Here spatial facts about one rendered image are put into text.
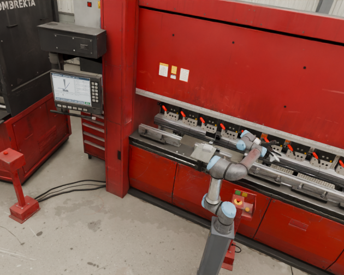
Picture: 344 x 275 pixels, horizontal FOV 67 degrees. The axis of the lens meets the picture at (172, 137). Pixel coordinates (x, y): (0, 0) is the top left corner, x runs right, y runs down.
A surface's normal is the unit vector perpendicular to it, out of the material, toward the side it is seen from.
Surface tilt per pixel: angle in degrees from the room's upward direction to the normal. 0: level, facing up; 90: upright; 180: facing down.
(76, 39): 90
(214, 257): 90
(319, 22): 90
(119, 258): 0
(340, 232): 90
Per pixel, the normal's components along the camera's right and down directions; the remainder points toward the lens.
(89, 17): -0.18, 0.51
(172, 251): 0.11, -0.84
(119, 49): -0.42, 0.45
